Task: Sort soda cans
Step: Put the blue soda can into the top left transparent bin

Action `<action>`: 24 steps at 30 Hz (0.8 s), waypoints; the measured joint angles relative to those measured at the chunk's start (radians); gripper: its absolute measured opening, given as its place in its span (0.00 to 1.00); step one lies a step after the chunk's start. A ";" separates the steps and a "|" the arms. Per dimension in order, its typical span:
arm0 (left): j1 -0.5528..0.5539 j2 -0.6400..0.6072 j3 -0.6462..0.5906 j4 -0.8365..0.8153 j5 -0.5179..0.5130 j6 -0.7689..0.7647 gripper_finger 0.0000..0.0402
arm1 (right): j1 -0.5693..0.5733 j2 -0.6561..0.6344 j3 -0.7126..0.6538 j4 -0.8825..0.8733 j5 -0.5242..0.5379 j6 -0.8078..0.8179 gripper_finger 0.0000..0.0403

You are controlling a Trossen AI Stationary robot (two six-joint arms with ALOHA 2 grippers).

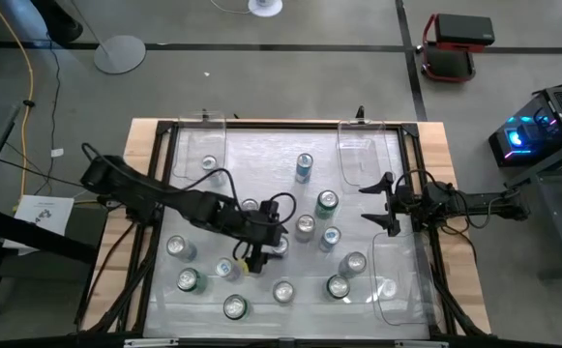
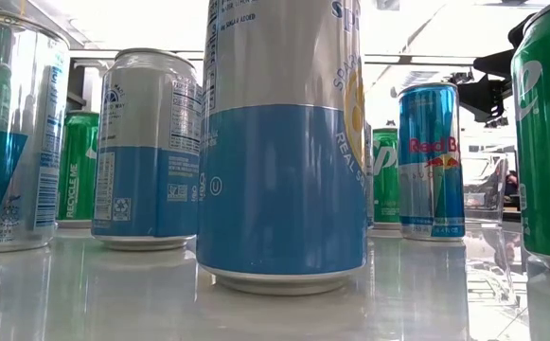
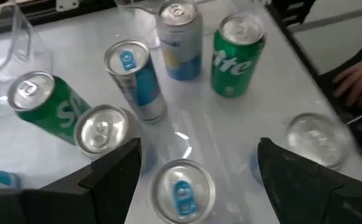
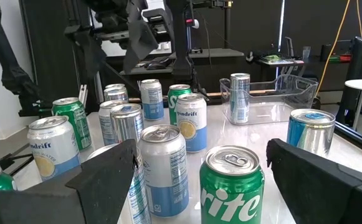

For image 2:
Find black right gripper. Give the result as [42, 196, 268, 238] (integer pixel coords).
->
[456, 73, 515, 130]

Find black rig bar with lights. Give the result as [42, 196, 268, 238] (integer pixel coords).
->
[68, 48, 477, 66]

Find person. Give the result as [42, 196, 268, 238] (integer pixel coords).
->
[504, 169, 521, 198]

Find white glossy table sheet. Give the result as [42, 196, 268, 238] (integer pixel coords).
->
[0, 222, 550, 341]

